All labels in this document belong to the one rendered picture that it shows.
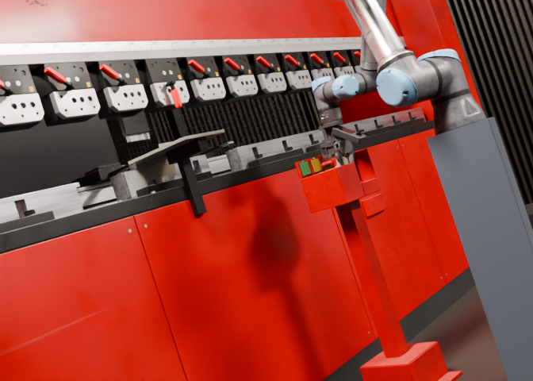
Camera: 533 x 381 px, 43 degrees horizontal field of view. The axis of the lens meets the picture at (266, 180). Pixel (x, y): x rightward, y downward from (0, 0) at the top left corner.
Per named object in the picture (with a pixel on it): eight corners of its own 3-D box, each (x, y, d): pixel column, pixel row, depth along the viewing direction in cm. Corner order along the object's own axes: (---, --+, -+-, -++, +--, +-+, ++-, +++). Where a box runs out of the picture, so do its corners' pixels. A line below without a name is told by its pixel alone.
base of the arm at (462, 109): (488, 117, 205) (478, 86, 205) (483, 119, 191) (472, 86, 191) (440, 134, 211) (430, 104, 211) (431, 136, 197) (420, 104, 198)
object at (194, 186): (219, 207, 203) (197, 138, 203) (186, 218, 212) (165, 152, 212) (228, 204, 206) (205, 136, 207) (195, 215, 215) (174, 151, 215)
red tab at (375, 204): (370, 216, 284) (365, 199, 285) (366, 217, 286) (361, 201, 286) (386, 208, 296) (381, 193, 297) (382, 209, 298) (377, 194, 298)
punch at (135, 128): (129, 141, 217) (120, 113, 217) (125, 143, 218) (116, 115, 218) (151, 137, 224) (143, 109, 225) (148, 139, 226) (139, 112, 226)
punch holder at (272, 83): (266, 92, 274) (254, 53, 274) (251, 99, 279) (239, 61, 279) (288, 89, 286) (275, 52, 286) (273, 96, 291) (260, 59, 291)
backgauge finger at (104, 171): (129, 168, 218) (124, 153, 218) (82, 189, 234) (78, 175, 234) (156, 162, 228) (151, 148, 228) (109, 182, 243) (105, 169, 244)
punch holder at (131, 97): (114, 110, 211) (98, 60, 211) (98, 119, 216) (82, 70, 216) (150, 106, 223) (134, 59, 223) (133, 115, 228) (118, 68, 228)
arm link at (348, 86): (364, 69, 223) (346, 76, 233) (336, 75, 218) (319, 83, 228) (371, 92, 224) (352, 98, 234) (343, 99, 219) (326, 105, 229)
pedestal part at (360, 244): (400, 357, 226) (347, 202, 227) (385, 358, 230) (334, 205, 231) (409, 350, 230) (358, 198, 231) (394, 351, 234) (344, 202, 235)
